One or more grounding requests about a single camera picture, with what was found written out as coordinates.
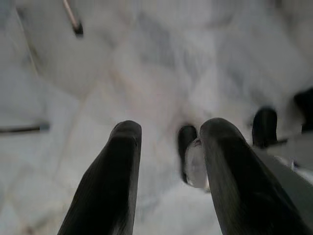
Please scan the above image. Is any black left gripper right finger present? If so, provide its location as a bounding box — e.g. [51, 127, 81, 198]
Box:
[199, 117, 311, 235]

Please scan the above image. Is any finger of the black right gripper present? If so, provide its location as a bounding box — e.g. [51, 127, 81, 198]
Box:
[251, 107, 278, 149]
[177, 125, 198, 184]

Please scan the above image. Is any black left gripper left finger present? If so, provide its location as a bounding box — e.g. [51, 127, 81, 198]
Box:
[57, 119, 142, 235]

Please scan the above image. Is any silver metal clothes rack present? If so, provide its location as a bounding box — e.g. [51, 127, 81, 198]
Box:
[62, 0, 84, 36]

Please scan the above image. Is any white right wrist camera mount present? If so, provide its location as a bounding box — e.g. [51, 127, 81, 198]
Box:
[184, 138, 211, 193]

